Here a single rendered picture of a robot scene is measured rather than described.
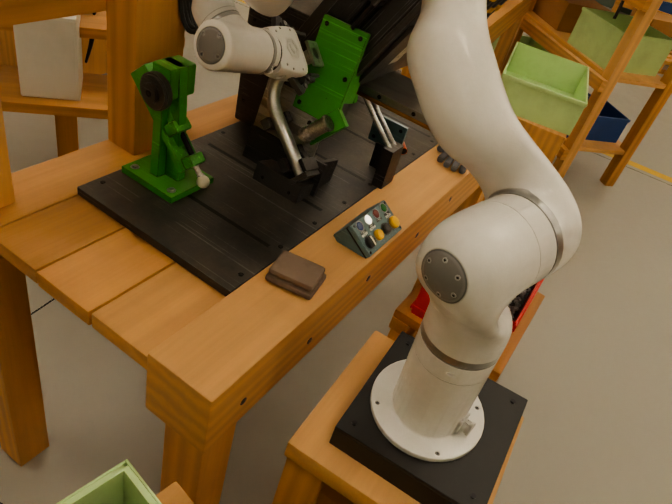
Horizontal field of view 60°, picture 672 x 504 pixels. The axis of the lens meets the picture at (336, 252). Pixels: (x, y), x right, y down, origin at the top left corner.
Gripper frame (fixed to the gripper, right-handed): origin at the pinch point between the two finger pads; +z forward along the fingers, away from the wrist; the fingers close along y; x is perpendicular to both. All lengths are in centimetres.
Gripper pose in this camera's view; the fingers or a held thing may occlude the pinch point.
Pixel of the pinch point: (305, 57)
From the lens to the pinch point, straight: 132.2
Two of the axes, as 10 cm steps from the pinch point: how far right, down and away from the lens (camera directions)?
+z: 4.6, -2.2, 8.6
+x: -8.3, 2.4, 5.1
